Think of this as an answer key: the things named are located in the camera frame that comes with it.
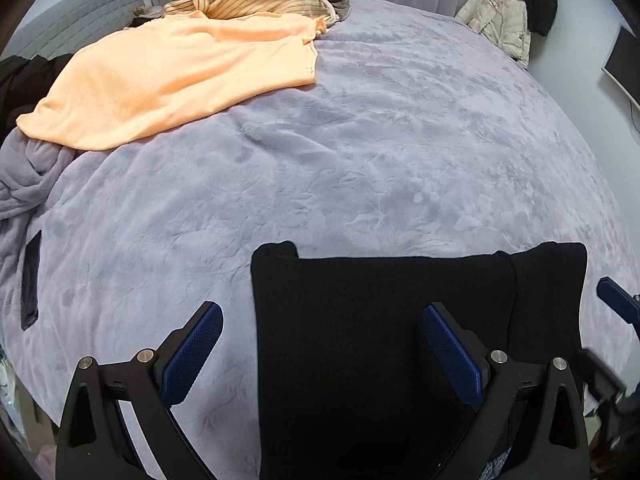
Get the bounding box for black pants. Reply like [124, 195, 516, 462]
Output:
[250, 242, 587, 479]

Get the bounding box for grey leaf-patterned cloth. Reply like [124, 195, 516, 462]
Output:
[478, 448, 511, 480]

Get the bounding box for black smartphone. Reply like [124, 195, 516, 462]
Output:
[21, 231, 41, 330]

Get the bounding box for lavender plush bed cover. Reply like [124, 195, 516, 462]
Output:
[1, 0, 639, 479]

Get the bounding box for grey fleece blanket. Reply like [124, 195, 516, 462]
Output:
[1, 128, 76, 220]

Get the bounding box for cream puffer jacket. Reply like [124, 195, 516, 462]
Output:
[456, 0, 532, 70]

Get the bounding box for black clothes by headboard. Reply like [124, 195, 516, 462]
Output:
[0, 54, 72, 141]

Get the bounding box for peach orange towel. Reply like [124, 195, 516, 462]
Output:
[16, 11, 326, 151]

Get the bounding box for grey padded headboard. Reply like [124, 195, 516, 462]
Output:
[1, 0, 143, 60]

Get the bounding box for black wall monitor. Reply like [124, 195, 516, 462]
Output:
[602, 26, 640, 108]

